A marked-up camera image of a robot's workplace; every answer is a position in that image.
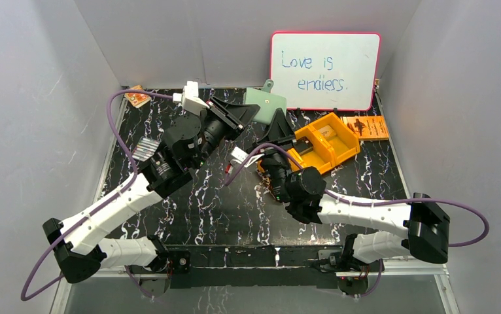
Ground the beige card in bin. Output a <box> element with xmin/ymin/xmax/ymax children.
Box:
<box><xmin>318</xmin><ymin>125</ymin><xmax>337</xmax><ymax>141</ymax></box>

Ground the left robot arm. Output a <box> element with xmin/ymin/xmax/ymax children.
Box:
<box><xmin>43</xmin><ymin>97</ymin><xmax>260</xmax><ymax>283</ymax></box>

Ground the green card holder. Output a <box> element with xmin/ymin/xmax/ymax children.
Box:
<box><xmin>243</xmin><ymin>79</ymin><xmax>287</xmax><ymax>125</ymax></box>

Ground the marker pen set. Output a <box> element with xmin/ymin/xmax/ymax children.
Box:
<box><xmin>131</xmin><ymin>137</ymin><xmax>160</xmax><ymax>162</ymax></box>

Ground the small black box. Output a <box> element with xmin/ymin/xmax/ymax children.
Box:
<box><xmin>293</xmin><ymin>137</ymin><xmax>313</xmax><ymax>156</ymax></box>

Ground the small orange card box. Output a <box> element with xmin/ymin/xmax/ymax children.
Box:
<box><xmin>124</xmin><ymin>93</ymin><xmax>151</xmax><ymax>108</ymax></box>

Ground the orange divided bin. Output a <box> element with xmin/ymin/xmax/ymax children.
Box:
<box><xmin>256</xmin><ymin>110</ymin><xmax>360</xmax><ymax>174</ymax></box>

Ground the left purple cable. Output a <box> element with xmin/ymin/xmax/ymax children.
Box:
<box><xmin>20</xmin><ymin>88</ymin><xmax>178</xmax><ymax>302</ymax></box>

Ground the purple cable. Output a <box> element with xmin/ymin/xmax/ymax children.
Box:
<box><xmin>20</xmin><ymin>88</ymin><xmax>178</xmax><ymax>302</ymax></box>
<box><xmin>223</xmin><ymin>143</ymin><xmax>491</xmax><ymax>249</ymax></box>

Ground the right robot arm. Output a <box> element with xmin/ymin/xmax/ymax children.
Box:
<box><xmin>256</xmin><ymin>109</ymin><xmax>450</xmax><ymax>271</ymax></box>

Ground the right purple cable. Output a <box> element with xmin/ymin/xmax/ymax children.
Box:
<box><xmin>223</xmin><ymin>143</ymin><xmax>491</xmax><ymax>249</ymax></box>

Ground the orange book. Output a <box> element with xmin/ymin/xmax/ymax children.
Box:
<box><xmin>341</xmin><ymin>116</ymin><xmax>390</xmax><ymax>141</ymax></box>

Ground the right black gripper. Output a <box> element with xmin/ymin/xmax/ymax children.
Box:
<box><xmin>245</xmin><ymin>107</ymin><xmax>297</xmax><ymax>203</ymax></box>

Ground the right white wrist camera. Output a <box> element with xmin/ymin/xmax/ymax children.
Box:
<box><xmin>225</xmin><ymin>147</ymin><xmax>254</xmax><ymax>174</ymax></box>

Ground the pink framed whiteboard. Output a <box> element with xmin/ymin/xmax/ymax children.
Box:
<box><xmin>269</xmin><ymin>31</ymin><xmax>381</xmax><ymax>111</ymax></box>

